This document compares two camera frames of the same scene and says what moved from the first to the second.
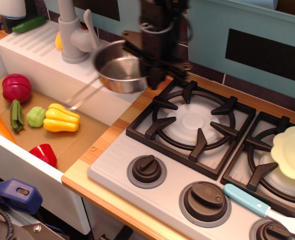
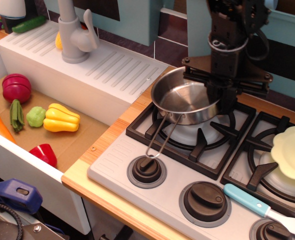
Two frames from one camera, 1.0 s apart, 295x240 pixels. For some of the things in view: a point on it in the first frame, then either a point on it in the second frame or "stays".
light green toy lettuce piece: x=35 y=116 stays
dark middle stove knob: x=205 y=202 stays
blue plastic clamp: x=19 y=194 stays
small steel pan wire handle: x=90 y=90 → x=158 y=152
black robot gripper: x=162 y=45 → x=238 y=32
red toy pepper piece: x=45 y=153 stays
